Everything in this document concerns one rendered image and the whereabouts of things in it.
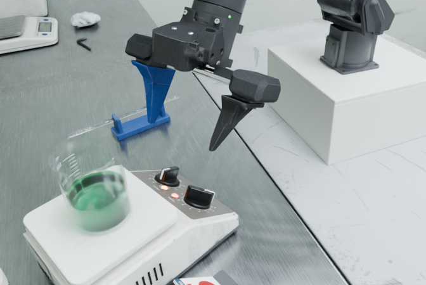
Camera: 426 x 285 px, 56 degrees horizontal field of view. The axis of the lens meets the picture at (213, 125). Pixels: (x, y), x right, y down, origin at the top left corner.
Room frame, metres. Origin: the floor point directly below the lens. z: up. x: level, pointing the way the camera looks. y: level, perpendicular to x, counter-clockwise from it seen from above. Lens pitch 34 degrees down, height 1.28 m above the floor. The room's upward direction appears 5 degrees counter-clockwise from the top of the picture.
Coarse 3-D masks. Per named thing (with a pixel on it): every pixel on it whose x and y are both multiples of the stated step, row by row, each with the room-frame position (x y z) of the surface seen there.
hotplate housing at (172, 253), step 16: (176, 224) 0.29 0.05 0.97; (192, 224) 0.30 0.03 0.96; (208, 224) 0.30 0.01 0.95; (224, 224) 0.32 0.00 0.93; (32, 240) 0.29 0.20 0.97; (160, 240) 0.27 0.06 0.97; (176, 240) 0.28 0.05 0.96; (192, 240) 0.29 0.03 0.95; (208, 240) 0.30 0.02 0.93; (144, 256) 0.26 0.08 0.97; (160, 256) 0.26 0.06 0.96; (176, 256) 0.27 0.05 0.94; (192, 256) 0.29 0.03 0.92; (48, 272) 0.26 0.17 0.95; (112, 272) 0.24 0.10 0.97; (128, 272) 0.24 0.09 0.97; (144, 272) 0.25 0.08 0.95; (160, 272) 0.26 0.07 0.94; (176, 272) 0.27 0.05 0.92
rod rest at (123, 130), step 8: (160, 112) 0.60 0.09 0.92; (136, 120) 0.59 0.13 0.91; (144, 120) 0.59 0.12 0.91; (160, 120) 0.59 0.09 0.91; (168, 120) 0.60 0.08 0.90; (112, 128) 0.58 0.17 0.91; (120, 128) 0.56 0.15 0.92; (128, 128) 0.57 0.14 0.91; (136, 128) 0.57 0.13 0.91; (144, 128) 0.57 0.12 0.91; (120, 136) 0.55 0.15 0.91; (128, 136) 0.56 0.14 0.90
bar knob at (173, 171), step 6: (162, 168) 0.38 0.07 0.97; (168, 168) 0.39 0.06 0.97; (174, 168) 0.39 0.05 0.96; (162, 174) 0.38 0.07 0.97; (168, 174) 0.38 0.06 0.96; (174, 174) 0.39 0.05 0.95; (162, 180) 0.37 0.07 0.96; (168, 180) 0.38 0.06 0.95; (174, 180) 0.38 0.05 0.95; (174, 186) 0.37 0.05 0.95
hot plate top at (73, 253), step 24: (144, 192) 0.32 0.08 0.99; (48, 216) 0.30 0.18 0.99; (144, 216) 0.29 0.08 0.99; (168, 216) 0.29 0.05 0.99; (48, 240) 0.27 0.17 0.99; (72, 240) 0.27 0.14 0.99; (96, 240) 0.26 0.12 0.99; (120, 240) 0.26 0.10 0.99; (144, 240) 0.26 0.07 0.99; (72, 264) 0.24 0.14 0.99; (96, 264) 0.23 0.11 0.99
